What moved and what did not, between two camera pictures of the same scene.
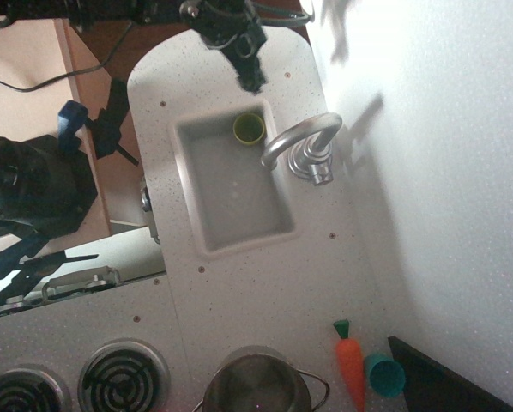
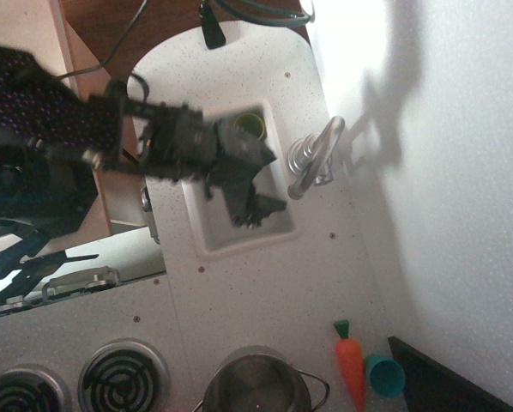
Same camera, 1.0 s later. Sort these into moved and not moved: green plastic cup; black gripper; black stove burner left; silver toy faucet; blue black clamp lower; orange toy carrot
Moved: silver toy faucet; black gripper
Not moved: blue black clamp lower; black stove burner left; orange toy carrot; green plastic cup
